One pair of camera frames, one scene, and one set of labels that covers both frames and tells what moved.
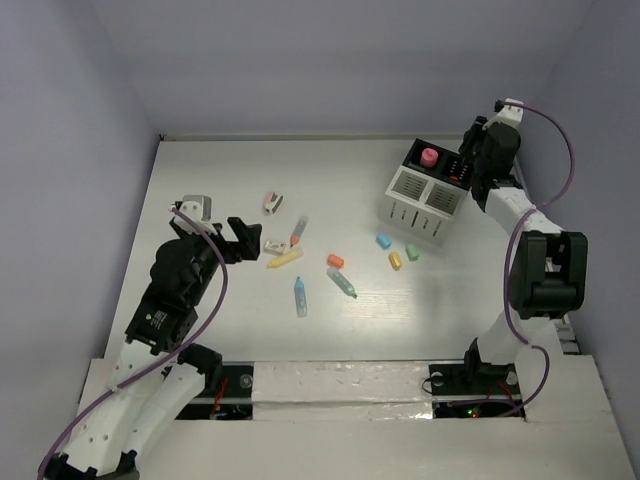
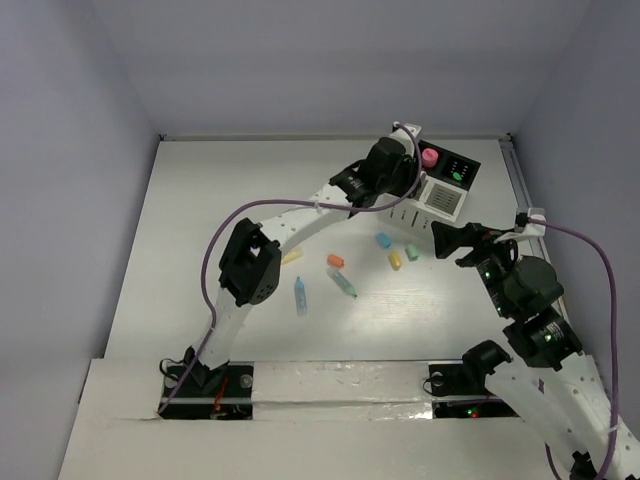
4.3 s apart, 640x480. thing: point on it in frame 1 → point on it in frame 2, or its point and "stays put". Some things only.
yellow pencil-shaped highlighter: [276, 261] stays put
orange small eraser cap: [335, 260] stays put
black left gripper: [247, 246] → [409, 167]
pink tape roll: [429, 157] stays put
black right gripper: [481, 128] → [447, 237]
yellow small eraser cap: [395, 260] stays put
